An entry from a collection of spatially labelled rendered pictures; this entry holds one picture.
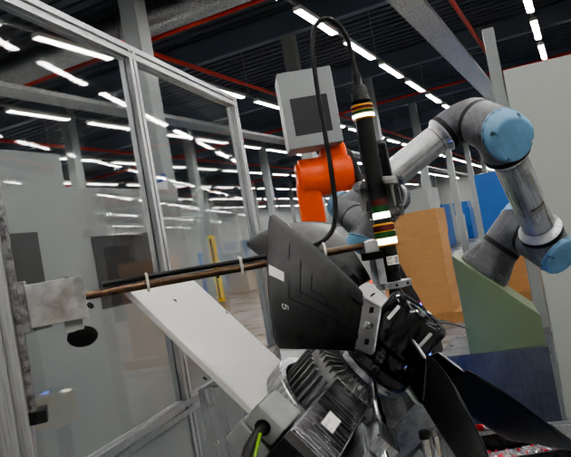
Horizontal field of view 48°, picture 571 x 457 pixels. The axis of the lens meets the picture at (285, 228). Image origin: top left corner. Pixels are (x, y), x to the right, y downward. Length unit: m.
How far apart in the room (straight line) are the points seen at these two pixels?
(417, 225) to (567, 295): 6.29
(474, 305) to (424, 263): 7.42
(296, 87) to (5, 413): 4.42
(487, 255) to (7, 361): 1.33
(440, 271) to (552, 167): 6.28
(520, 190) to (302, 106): 3.67
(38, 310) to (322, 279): 0.46
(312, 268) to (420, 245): 8.27
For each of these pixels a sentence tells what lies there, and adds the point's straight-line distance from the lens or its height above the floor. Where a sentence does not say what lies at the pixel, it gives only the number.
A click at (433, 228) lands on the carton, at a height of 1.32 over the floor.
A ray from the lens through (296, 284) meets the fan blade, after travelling 0.99.
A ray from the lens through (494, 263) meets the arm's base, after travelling 1.96.
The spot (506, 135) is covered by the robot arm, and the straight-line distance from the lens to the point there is 1.60.
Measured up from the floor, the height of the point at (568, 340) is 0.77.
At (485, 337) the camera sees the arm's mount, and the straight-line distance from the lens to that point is 1.90.
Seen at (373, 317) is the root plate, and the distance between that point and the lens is 1.16.
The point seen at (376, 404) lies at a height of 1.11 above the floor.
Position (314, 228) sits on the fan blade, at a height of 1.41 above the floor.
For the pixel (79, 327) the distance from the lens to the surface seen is 1.14.
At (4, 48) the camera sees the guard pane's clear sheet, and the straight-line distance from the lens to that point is 1.57.
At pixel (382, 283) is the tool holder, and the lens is 1.27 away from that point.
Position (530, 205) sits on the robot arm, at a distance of 1.76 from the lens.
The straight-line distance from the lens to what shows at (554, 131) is 3.11.
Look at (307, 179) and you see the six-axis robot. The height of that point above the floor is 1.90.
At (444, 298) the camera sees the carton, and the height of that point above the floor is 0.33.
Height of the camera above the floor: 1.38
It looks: 2 degrees up
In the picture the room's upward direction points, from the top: 10 degrees counter-clockwise
